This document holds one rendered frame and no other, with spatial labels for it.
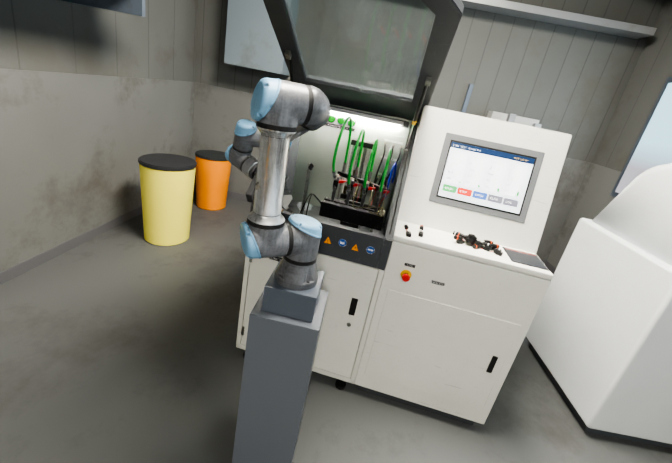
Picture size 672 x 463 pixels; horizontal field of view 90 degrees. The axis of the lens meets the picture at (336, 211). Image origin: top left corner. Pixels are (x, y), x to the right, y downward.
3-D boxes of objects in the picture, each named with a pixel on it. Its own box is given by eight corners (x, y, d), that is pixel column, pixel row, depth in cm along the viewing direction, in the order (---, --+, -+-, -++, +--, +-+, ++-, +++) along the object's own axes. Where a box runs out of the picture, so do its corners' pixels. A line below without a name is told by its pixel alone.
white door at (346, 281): (239, 344, 192) (251, 236, 169) (241, 341, 194) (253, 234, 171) (349, 379, 184) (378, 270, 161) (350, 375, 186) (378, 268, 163)
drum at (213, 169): (202, 197, 415) (205, 147, 395) (233, 203, 414) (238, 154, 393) (186, 206, 379) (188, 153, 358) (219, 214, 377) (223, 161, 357)
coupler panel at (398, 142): (371, 185, 201) (383, 133, 191) (372, 184, 204) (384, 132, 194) (393, 190, 200) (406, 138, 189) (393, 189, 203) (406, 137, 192)
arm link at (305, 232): (323, 261, 115) (330, 225, 111) (286, 264, 109) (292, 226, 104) (309, 244, 125) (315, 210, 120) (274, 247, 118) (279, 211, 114)
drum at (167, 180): (158, 222, 332) (159, 150, 307) (202, 232, 330) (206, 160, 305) (127, 241, 290) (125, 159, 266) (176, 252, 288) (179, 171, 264)
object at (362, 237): (254, 236, 169) (258, 206, 164) (258, 233, 173) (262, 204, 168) (376, 268, 161) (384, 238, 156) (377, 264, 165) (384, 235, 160)
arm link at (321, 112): (346, 85, 99) (285, 129, 142) (313, 78, 94) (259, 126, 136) (348, 124, 99) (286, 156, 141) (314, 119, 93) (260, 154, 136)
